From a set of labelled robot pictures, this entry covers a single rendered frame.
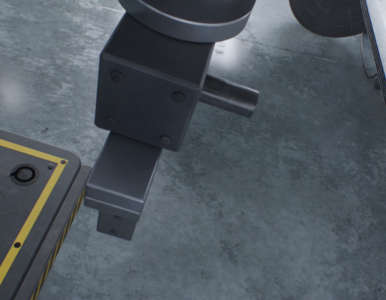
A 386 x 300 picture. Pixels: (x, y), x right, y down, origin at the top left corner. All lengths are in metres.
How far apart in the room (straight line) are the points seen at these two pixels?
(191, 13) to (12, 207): 0.53
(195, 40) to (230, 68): 1.32
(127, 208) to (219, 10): 0.11
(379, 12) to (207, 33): 0.26
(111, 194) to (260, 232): 0.93
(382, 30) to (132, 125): 0.27
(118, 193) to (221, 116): 1.14
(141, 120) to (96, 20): 1.37
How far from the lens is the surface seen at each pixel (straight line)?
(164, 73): 0.18
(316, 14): 1.81
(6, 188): 0.69
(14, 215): 0.67
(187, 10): 0.19
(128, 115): 0.20
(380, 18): 0.43
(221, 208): 1.10
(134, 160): 0.21
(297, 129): 1.42
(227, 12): 0.20
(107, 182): 0.20
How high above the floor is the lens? 0.91
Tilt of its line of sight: 50 degrees down
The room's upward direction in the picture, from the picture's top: 24 degrees clockwise
